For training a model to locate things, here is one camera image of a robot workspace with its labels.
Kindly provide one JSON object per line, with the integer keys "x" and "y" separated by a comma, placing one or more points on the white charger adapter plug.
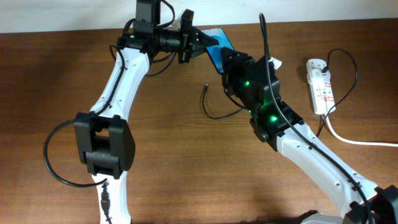
{"x": 315, "y": 71}

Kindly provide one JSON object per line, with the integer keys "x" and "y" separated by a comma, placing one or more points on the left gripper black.
{"x": 189, "y": 41}

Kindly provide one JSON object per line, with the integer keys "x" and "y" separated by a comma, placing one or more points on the blue Samsung Galaxy smartphone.
{"x": 214, "y": 52}

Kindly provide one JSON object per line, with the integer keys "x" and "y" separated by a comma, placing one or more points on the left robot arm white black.
{"x": 105, "y": 143}

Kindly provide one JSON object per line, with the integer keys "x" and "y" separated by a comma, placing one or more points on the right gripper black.
{"x": 231, "y": 69}

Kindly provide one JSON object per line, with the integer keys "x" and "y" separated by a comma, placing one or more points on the white power strip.
{"x": 321, "y": 93}

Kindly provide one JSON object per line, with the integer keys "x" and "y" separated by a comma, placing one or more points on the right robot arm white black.
{"x": 357, "y": 199}

